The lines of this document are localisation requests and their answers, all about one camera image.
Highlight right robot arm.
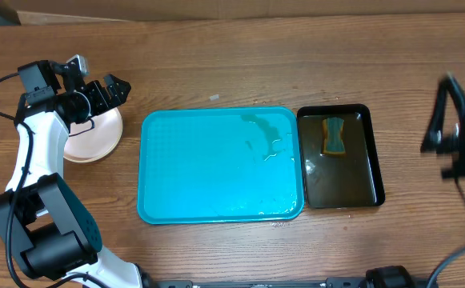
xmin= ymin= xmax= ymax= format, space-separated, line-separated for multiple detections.
xmin=358 ymin=74 xmax=465 ymax=288

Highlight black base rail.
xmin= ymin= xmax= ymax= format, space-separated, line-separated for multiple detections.
xmin=143 ymin=275 xmax=439 ymax=288

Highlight black water basin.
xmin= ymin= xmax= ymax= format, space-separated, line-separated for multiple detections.
xmin=297 ymin=104 xmax=386 ymax=209

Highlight pink-white plate with stain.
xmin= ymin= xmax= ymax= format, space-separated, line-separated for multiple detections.
xmin=64 ymin=108 xmax=123 ymax=163

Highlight teal plastic tray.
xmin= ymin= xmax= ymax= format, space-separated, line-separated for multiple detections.
xmin=137 ymin=106 xmax=304 ymax=225

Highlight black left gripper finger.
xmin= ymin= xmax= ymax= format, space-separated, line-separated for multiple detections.
xmin=104 ymin=74 xmax=121 ymax=107
xmin=114 ymin=78 xmax=131 ymax=105

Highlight yellow green sponge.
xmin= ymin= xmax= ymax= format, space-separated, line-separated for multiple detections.
xmin=322 ymin=117 xmax=346 ymax=156

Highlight cardboard board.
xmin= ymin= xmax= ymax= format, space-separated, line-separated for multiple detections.
xmin=9 ymin=0 xmax=465 ymax=21

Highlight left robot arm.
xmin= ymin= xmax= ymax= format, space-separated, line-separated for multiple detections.
xmin=0 ymin=54 xmax=156 ymax=287

